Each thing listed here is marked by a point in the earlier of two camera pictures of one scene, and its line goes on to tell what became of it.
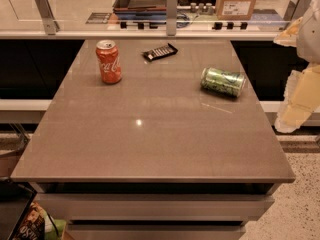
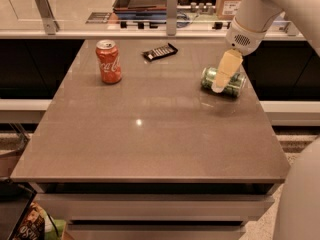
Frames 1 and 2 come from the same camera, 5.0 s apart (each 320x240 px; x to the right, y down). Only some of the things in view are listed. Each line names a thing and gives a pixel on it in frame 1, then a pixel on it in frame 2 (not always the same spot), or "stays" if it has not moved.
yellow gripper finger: [301, 98] → [230, 63]
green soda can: [223, 81] stays
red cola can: [109, 61] stays
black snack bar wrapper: [160, 52] stays
